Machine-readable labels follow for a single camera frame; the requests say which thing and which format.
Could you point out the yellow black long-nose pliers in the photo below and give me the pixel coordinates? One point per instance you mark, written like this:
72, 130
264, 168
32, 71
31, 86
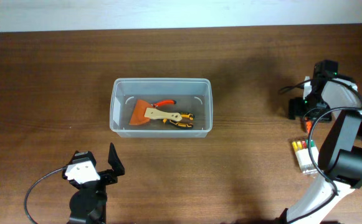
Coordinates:
185, 123

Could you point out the clear plastic container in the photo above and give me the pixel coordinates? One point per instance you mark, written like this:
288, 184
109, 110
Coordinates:
192, 95

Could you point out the red handled cutting pliers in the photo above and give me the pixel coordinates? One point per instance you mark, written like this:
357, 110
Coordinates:
163, 103

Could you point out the orange perforated bar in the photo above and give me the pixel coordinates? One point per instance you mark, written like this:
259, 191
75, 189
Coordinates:
308, 125

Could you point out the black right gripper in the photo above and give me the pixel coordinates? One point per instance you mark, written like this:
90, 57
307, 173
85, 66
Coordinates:
294, 109

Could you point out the coloured screwdriver set box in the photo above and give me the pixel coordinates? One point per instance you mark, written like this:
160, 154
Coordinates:
300, 148

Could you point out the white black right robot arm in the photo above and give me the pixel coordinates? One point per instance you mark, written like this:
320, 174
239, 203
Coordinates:
331, 108

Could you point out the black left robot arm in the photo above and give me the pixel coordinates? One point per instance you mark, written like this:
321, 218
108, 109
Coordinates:
88, 204

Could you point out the orange scraper wooden handle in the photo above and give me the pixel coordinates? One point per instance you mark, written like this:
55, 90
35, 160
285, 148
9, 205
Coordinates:
144, 112

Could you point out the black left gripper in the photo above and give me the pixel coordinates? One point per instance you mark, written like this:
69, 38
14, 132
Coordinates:
109, 175

